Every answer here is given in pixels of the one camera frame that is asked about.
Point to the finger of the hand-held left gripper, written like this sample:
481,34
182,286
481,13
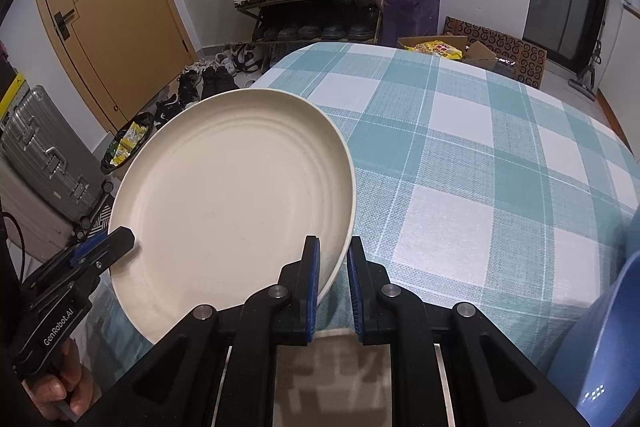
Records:
87,252
117,242

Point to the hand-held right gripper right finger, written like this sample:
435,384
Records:
357,297

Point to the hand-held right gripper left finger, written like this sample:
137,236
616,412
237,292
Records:
312,287

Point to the cream round plate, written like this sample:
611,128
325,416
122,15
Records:
225,207

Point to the person's left hand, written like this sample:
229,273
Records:
45,394

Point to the black white patterned mat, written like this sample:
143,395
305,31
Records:
100,217

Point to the black bag of snack packets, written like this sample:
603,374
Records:
127,142

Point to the silver suitcase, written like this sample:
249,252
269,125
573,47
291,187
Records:
45,147

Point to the stack of dark boxes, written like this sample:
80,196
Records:
10,102

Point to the scattered dark shoes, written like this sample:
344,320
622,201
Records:
215,79

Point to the wooden door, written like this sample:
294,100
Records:
110,7

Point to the blue bowl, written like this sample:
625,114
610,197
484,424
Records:
605,357

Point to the yellow snack packet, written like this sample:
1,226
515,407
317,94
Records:
437,49

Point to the patterned cardboard box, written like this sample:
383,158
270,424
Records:
525,57

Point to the purple plastic bag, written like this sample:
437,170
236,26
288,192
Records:
412,7

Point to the grey stick vacuum cleaner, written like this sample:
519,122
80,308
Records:
584,79

